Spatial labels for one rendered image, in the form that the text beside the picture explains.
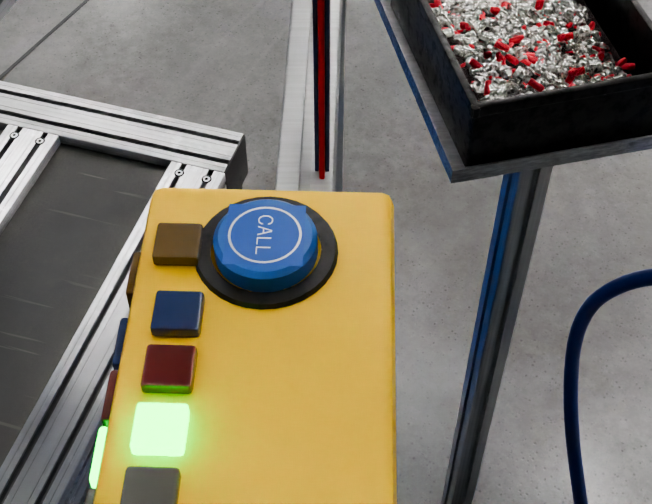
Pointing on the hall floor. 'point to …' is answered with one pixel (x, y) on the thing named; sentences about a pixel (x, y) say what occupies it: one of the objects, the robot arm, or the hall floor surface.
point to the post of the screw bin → (495, 324)
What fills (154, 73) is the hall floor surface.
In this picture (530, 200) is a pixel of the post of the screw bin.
